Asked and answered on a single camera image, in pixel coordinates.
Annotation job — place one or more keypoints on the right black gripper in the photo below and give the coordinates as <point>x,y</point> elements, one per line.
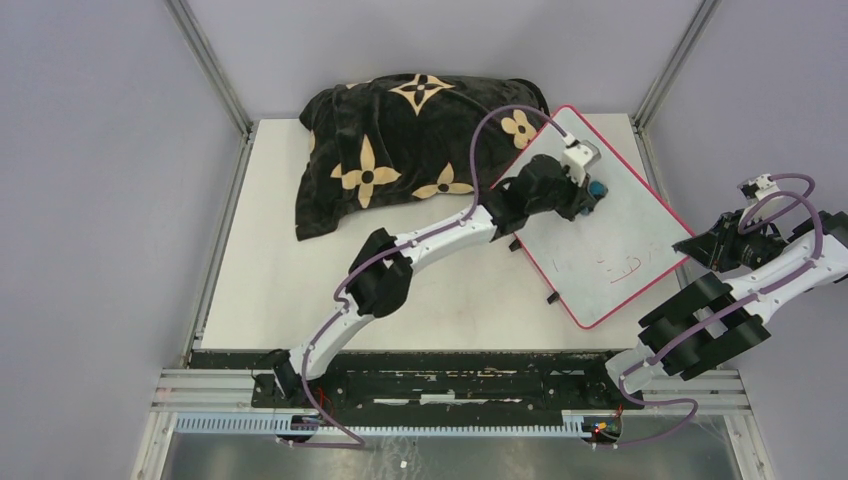
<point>715,245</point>

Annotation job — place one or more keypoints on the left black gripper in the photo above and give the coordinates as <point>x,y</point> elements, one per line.
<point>579,197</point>

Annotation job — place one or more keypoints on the blue whiteboard eraser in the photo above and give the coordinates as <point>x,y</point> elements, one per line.
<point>597,191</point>

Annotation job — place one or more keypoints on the pink framed whiteboard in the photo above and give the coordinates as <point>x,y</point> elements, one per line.
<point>611,266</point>

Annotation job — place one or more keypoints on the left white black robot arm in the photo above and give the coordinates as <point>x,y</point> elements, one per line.
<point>379,279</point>

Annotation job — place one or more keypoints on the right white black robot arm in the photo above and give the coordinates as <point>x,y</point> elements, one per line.
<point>725,312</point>

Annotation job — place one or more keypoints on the black floral plush blanket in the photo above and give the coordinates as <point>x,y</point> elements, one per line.
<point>404,138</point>

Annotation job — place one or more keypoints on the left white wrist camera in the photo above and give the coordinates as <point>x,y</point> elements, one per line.
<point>577,159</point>

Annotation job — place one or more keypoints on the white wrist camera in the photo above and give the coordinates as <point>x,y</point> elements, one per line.
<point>577,159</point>
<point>755,189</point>

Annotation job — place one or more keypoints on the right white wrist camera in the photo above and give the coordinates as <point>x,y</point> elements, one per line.
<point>755,189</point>

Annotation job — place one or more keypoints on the right aluminium frame post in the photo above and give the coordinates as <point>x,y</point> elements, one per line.
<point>658,91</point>

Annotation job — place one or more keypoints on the aluminium frame post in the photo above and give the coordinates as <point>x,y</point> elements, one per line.
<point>211,67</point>
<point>658,91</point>

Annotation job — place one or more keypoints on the left aluminium frame post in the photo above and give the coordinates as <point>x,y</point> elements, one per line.
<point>211,67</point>

